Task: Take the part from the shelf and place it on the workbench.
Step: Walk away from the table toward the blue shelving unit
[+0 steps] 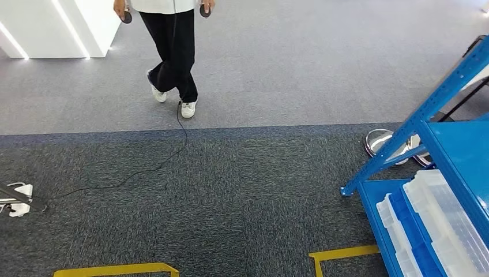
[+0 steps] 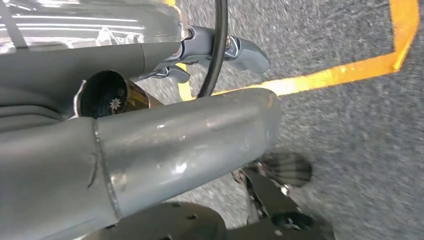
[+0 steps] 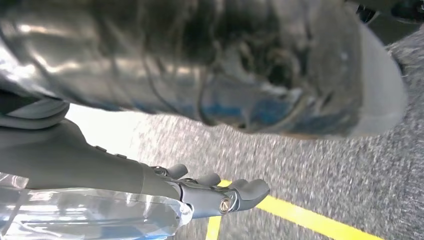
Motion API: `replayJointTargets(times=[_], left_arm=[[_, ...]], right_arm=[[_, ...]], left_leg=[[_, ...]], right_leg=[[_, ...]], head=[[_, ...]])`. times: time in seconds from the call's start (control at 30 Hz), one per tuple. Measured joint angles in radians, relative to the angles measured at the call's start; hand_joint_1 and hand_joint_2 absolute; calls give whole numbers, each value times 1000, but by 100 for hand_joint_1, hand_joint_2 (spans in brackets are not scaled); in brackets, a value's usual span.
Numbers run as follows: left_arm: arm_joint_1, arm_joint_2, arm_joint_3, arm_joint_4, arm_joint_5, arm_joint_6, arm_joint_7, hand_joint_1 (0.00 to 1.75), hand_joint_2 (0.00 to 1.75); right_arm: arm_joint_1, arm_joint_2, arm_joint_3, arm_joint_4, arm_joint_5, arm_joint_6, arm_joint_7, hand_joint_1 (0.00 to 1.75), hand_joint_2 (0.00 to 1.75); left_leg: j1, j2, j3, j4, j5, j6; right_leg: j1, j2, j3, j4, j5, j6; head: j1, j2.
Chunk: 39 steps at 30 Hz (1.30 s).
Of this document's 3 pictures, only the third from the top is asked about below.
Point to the yellow floor tape square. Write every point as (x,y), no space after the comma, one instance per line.
(298,215)

